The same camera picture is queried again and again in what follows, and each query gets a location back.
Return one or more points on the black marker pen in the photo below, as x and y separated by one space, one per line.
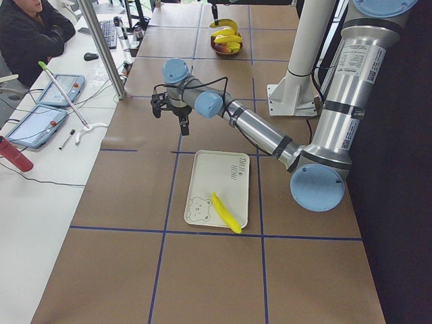
66 139

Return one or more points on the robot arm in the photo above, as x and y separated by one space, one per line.
319 169

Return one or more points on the yellow banana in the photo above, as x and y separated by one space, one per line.
224 39
224 32
225 215
225 22

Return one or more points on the brown wicker basket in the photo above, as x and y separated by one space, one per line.
213 45

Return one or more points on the white bear print tray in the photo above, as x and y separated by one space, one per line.
226 174

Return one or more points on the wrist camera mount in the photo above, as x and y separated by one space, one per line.
159 103

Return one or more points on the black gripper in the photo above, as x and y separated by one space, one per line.
181 112

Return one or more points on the red water bottle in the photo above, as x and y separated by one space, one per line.
13 155

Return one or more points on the grey stick green tip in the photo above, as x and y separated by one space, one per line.
65 95

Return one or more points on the blue teach pendant near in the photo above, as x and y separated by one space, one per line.
37 126

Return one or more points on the red green mango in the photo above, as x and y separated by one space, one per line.
223 50

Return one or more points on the yellow starfruit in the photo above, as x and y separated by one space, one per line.
235 47

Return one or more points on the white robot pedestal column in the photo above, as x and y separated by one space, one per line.
294 94

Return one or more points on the aluminium frame post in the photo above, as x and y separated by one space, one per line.
92 21

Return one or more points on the black keyboard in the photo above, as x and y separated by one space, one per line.
109 33

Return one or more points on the seated person dark jacket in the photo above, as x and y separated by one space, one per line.
32 31

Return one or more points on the black computer mouse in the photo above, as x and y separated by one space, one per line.
90 56

